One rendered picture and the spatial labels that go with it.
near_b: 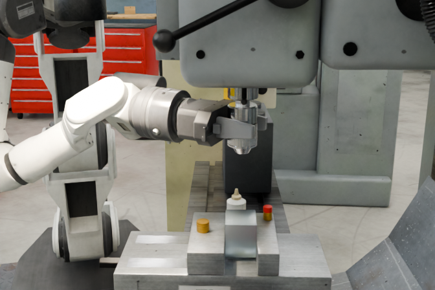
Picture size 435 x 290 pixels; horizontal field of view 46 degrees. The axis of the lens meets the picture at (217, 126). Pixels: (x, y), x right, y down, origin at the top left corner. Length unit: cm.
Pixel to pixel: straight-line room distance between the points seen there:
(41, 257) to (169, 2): 126
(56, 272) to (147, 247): 85
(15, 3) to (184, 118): 37
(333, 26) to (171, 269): 46
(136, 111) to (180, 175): 185
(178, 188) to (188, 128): 192
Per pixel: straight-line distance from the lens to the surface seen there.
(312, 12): 69
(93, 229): 160
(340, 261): 295
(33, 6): 102
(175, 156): 266
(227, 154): 129
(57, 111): 142
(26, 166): 94
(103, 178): 147
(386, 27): 69
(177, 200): 274
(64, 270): 177
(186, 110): 80
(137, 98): 86
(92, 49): 551
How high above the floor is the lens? 145
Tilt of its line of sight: 16 degrees down
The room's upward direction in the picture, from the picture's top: straight up
